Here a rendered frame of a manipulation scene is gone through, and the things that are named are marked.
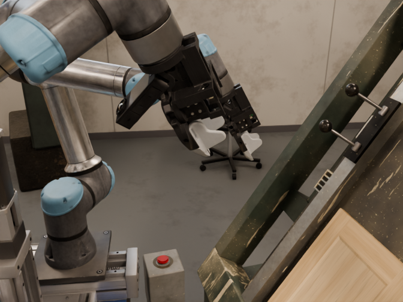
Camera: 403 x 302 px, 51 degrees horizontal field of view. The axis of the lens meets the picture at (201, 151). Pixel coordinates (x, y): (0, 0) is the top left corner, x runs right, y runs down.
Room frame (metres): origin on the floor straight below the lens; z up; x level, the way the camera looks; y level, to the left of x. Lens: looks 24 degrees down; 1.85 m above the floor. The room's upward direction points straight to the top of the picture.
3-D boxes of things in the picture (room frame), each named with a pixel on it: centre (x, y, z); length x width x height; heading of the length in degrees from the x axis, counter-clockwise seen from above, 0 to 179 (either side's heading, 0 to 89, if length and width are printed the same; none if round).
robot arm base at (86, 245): (1.04, 0.40, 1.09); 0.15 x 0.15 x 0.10
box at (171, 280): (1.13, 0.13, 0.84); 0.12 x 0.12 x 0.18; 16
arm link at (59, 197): (1.05, 0.39, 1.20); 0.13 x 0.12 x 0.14; 161
